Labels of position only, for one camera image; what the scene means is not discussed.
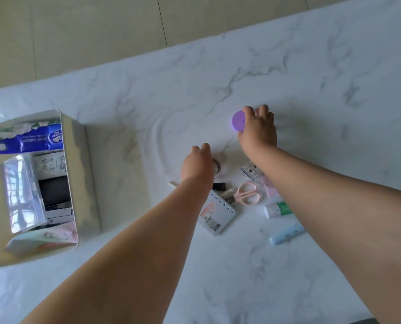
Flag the person's right hand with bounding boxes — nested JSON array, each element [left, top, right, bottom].
[[237, 104, 278, 161]]

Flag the person's left hand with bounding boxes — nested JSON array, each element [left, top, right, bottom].
[[180, 143, 216, 191]]

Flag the purple round disc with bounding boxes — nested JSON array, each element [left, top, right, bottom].
[[231, 110, 247, 133]]

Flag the white card black squares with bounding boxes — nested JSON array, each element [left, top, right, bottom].
[[240, 161, 264, 182]]

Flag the small spiral notebook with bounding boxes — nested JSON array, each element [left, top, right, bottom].
[[199, 190, 237, 236]]

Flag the pink round pad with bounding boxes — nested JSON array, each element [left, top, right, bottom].
[[260, 175, 279, 199]]

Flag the pink scissors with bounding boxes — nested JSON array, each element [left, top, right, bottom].
[[226, 181, 261, 207]]

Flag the green white glue stick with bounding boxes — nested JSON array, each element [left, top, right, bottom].
[[264, 201, 294, 219]]

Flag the light blue plastic tool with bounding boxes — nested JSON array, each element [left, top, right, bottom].
[[269, 221, 306, 246]]

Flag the cream plastic tray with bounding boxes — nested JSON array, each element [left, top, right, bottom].
[[0, 109, 101, 268]]

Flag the black glasses case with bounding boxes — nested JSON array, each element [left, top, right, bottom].
[[38, 175, 72, 208]]

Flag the white printed glasses case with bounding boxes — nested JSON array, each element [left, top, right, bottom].
[[31, 152, 68, 181]]

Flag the white folding phone stand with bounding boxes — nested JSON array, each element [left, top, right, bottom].
[[45, 202, 75, 226]]

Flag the pink bunny pouch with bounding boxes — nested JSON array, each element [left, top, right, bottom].
[[5, 220, 79, 255]]

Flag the blue tissue pack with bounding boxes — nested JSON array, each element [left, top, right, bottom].
[[0, 119, 65, 156]]

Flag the clear purple pencil case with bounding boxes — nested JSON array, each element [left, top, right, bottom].
[[3, 153, 47, 235]]

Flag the person's left forearm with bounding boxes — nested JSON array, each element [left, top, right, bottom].
[[19, 180, 214, 324]]

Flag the person's right forearm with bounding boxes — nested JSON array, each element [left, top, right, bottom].
[[251, 144, 401, 324]]

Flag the white marble table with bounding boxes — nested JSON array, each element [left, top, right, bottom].
[[0, 0, 401, 324]]

